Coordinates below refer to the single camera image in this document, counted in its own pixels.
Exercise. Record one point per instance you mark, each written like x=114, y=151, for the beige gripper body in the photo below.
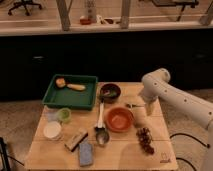
x=149, y=106

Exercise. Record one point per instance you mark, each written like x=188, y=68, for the silver metal fork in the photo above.
x=133, y=105

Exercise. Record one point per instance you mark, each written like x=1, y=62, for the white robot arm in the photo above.
x=156, y=84

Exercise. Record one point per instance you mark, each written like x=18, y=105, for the green plastic cup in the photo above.
x=64, y=115

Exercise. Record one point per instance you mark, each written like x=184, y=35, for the clear plastic cup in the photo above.
x=51, y=116

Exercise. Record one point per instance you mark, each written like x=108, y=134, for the dark grape bunch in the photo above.
x=145, y=139

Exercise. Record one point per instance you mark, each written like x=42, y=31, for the orange bowl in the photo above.
x=119, y=119

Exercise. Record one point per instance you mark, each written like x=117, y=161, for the dark brown bowl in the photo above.
x=110, y=93

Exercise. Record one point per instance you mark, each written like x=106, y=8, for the yellow toy bread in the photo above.
x=76, y=87

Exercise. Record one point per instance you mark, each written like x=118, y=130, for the blue grey sponge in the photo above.
x=85, y=154

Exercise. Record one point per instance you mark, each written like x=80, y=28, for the green plastic tray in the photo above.
x=56, y=97

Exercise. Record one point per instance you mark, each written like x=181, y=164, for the orange round toy food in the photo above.
x=60, y=82

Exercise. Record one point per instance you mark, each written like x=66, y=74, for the white round container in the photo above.
x=52, y=130

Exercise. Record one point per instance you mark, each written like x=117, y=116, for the red bowl on counter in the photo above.
x=85, y=21

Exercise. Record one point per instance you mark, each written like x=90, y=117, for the black stand left edge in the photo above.
x=4, y=156

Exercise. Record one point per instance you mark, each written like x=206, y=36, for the black office chair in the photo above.
x=24, y=3

